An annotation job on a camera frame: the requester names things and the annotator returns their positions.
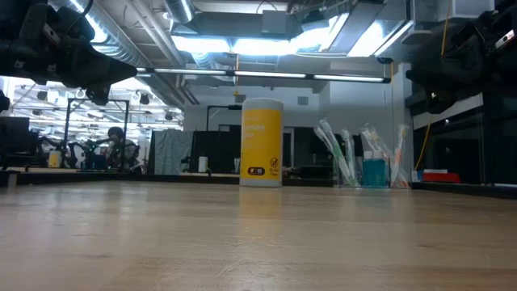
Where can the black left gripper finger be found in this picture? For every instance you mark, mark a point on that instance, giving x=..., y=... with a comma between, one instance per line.
x=97, y=66
x=99, y=95

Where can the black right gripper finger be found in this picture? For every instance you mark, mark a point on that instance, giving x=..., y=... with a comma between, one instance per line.
x=442, y=102
x=428, y=78

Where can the blue white tube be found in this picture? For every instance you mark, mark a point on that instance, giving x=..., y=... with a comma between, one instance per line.
x=380, y=174

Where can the small blue-capped bottle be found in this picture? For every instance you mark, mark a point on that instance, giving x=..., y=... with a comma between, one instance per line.
x=368, y=174

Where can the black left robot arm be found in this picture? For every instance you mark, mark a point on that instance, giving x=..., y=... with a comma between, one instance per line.
x=12, y=10

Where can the person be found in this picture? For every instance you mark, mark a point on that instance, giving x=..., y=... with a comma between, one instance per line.
x=121, y=147

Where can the red flat box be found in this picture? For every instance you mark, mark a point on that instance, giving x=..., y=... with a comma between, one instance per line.
x=440, y=177

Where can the small yellow canister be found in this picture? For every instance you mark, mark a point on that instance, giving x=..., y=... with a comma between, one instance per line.
x=54, y=159

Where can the grey cloth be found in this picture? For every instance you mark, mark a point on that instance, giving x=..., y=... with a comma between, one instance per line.
x=171, y=151

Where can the black monitor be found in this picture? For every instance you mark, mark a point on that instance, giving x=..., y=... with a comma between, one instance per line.
x=14, y=135

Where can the clear acrylic organizer box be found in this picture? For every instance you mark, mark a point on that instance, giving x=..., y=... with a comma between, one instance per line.
x=337, y=178

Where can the black LED light bar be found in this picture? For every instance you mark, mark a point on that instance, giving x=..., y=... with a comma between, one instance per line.
x=262, y=74

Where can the yellow disinfecting wipes canister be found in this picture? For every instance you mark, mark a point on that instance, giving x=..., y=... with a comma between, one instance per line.
x=261, y=141

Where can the black neighbouring rig frame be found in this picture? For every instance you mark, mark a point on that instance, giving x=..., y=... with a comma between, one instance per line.
x=232, y=107
x=125, y=121

